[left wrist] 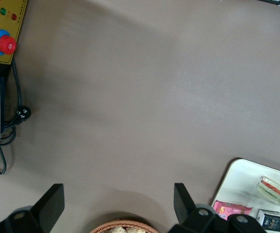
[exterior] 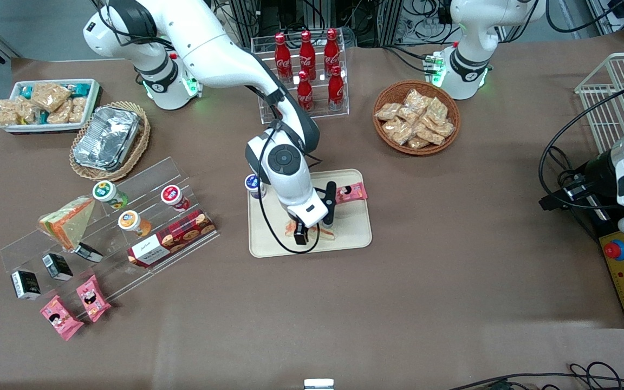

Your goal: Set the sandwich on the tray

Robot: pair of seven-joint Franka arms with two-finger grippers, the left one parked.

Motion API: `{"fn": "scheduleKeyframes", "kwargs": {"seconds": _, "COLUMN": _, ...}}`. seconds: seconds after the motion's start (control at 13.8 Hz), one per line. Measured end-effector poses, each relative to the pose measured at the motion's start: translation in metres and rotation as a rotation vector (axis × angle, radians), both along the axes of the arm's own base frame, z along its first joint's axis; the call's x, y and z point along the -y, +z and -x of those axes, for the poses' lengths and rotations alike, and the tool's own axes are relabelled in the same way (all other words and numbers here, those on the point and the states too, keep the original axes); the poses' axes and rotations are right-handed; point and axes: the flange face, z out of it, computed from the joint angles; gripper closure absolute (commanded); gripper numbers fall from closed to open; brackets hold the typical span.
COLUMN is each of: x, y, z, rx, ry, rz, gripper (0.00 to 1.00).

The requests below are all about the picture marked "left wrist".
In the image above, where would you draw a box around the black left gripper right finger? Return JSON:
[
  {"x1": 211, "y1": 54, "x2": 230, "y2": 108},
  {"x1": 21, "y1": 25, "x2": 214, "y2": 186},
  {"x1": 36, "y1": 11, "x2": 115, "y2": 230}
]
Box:
[{"x1": 168, "y1": 183, "x2": 267, "y2": 233}]

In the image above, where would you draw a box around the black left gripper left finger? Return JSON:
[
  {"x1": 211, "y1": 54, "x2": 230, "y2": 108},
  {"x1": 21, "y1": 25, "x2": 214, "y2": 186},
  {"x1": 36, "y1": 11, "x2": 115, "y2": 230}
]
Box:
[{"x1": 0, "y1": 183, "x2": 66, "y2": 233}]

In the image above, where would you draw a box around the triangle sandwich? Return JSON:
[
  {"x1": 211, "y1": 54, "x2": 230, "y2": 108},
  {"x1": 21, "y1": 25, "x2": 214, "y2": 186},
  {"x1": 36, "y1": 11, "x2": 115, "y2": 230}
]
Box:
[{"x1": 256, "y1": 175, "x2": 280, "y2": 227}]

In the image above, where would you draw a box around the beige plastic tray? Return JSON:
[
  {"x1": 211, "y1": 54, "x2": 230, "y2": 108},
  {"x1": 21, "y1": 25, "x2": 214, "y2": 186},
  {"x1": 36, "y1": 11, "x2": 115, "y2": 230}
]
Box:
[{"x1": 210, "y1": 158, "x2": 280, "y2": 233}]

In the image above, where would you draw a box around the pink snack packet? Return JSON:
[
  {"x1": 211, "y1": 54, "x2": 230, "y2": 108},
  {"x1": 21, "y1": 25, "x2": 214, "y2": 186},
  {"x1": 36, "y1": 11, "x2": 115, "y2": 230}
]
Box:
[{"x1": 212, "y1": 200, "x2": 253, "y2": 221}]

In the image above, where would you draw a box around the clear wrapped cracker packet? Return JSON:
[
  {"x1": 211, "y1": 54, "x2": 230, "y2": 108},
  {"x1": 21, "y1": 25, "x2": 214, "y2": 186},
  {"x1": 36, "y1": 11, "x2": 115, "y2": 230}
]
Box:
[{"x1": 110, "y1": 225, "x2": 146, "y2": 233}]

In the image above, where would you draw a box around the round brown wicker basket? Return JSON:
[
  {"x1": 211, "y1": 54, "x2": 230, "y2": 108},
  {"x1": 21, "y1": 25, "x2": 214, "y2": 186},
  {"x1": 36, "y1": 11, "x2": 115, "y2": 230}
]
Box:
[{"x1": 89, "y1": 219, "x2": 159, "y2": 233}]

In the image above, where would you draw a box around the black snack packet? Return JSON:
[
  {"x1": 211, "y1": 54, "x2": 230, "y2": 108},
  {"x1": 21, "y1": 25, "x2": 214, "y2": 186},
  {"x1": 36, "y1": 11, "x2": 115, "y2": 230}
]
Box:
[{"x1": 256, "y1": 209, "x2": 280, "y2": 230}]

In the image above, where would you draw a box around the red emergency stop button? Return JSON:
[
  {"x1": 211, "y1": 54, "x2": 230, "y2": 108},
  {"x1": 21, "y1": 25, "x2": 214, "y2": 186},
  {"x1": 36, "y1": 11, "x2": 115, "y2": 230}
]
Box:
[{"x1": 0, "y1": 29, "x2": 18, "y2": 56}]

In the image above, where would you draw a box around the yellow control box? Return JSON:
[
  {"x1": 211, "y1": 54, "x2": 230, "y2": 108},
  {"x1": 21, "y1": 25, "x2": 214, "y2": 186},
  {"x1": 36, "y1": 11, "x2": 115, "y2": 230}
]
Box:
[{"x1": 0, "y1": 0, "x2": 29, "y2": 81}]

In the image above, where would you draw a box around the black power cable with plug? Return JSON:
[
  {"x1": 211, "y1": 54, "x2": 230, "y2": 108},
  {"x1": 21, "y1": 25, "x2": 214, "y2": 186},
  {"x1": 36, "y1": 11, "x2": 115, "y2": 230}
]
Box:
[{"x1": 0, "y1": 57, "x2": 32, "y2": 176}]

